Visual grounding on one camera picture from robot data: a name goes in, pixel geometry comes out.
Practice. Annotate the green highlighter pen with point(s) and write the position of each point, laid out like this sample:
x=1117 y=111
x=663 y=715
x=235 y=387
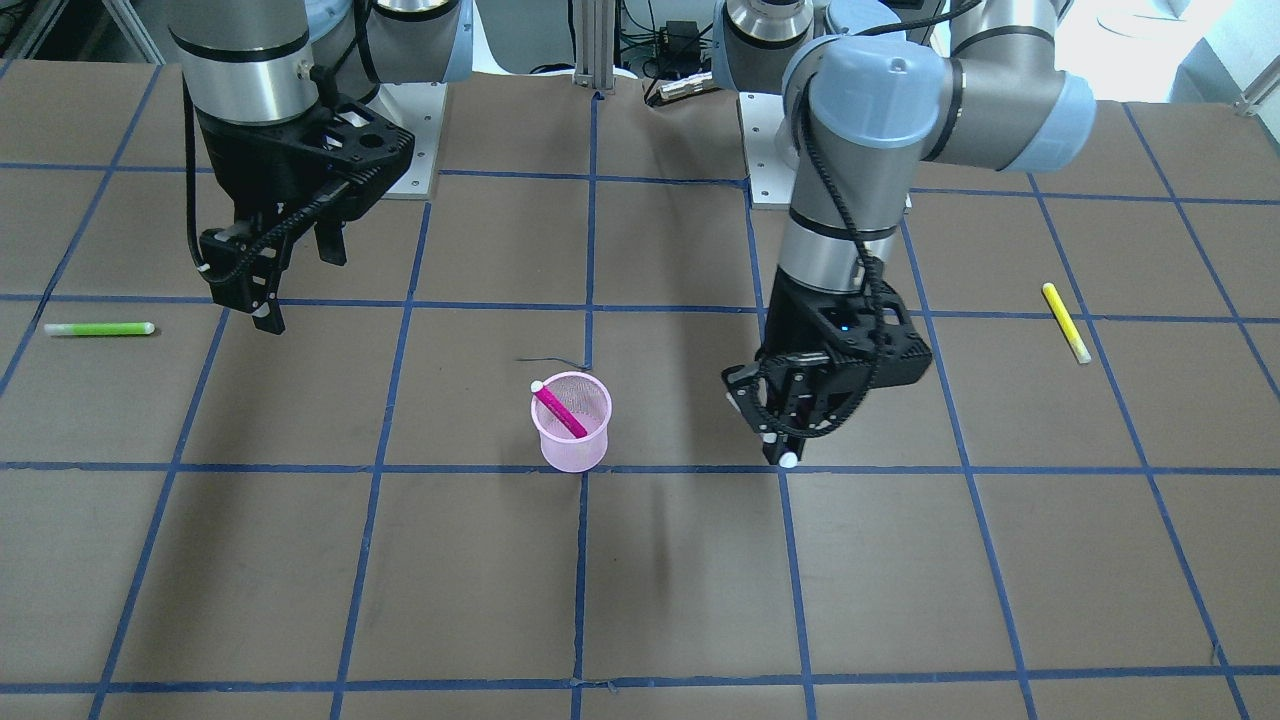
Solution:
x=100 y=329

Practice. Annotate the pink mesh cup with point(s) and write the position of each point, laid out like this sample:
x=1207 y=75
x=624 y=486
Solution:
x=590 y=402

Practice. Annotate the silver connector plug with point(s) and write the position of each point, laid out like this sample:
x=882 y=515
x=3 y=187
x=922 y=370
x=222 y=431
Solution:
x=665 y=93

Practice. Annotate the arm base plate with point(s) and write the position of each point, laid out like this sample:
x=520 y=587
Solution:
x=420 y=109
x=783 y=138

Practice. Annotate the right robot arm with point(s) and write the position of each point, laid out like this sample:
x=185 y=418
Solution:
x=264 y=62

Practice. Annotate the aluminium frame post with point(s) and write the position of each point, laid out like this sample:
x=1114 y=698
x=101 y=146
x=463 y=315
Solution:
x=595 y=43

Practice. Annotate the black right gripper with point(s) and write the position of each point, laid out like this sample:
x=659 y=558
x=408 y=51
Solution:
x=232 y=162

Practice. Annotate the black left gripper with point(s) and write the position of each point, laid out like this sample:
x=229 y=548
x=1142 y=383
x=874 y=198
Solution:
x=790 y=313

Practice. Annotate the pink highlighter pen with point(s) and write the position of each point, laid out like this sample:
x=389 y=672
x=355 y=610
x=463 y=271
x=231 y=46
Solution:
x=554 y=406

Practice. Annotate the yellow highlighter pen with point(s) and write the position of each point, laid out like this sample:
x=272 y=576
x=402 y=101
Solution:
x=1066 y=323

